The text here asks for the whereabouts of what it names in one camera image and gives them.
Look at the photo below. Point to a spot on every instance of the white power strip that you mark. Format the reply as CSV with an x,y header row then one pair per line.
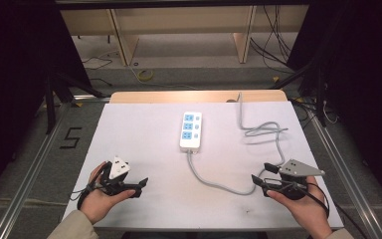
x,y
190,132

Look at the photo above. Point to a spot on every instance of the wooden table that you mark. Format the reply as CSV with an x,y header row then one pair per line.
x,y
179,96

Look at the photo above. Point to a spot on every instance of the white table mat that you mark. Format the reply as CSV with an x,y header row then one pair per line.
x,y
152,172

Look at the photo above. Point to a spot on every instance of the black metal stand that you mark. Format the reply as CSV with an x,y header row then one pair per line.
x,y
63,89
311,83

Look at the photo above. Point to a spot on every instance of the black curtain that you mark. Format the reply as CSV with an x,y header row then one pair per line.
x,y
364,83
13,83

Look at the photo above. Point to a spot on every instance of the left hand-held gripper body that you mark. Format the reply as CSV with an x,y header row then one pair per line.
x,y
118,168

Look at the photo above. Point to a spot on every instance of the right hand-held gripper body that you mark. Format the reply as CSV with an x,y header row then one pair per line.
x,y
295,170

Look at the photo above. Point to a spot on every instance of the aluminium rail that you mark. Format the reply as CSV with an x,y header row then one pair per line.
x,y
30,172
348,179

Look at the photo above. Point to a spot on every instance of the person's right hand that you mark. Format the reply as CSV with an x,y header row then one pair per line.
x,y
303,209

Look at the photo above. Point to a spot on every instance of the person's left hand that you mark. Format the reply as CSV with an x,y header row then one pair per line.
x,y
96,203

